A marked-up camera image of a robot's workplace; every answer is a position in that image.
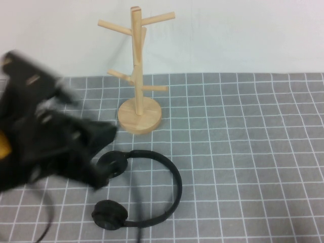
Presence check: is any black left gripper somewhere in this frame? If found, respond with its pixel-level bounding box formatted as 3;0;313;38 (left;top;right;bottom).
15;107;118;191

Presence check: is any black over-ear headphones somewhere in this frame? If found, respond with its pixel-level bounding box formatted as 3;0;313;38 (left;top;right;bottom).
91;149;183;231

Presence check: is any wooden tree headphone stand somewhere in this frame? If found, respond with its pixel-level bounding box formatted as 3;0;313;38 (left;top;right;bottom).
97;6;176;135

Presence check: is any grey white-checked tablecloth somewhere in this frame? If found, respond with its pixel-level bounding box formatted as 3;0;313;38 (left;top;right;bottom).
0;72;324;243

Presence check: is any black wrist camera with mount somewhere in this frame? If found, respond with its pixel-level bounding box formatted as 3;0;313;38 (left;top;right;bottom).
1;50;79;108

